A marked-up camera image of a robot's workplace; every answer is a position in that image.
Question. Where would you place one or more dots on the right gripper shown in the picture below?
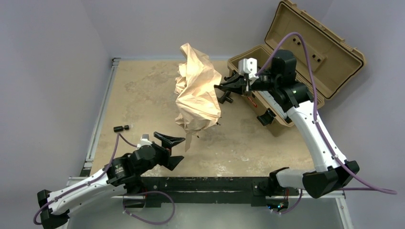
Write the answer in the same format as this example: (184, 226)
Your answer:
(242, 84)

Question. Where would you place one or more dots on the tan plastic toolbox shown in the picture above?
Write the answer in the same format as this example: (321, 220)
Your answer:
(333, 62)

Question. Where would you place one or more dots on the small black cylinder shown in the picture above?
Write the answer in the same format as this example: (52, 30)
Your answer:
(117, 129)

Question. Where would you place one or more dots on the beige folding umbrella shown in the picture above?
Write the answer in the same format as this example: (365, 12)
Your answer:
(196, 97)

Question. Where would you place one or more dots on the black pipe fitting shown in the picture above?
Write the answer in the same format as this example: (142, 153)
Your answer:
(225, 98)

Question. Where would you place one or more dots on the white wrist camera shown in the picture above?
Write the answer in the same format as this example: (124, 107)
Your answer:
(248, 66)
(144, 141)

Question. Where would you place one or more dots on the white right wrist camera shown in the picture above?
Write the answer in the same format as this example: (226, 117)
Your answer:
(248, 66)

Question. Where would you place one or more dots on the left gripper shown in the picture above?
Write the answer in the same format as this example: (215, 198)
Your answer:
(165, 151)

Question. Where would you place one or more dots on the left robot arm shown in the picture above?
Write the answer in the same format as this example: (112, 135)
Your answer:
(121, 175)

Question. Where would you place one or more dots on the aluminium frame rail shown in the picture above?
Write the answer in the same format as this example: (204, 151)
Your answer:
(124, 176)

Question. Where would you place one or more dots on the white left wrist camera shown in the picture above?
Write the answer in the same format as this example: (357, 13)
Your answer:
(144, 141)

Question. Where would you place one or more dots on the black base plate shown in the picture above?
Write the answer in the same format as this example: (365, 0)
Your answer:
(255, 191)

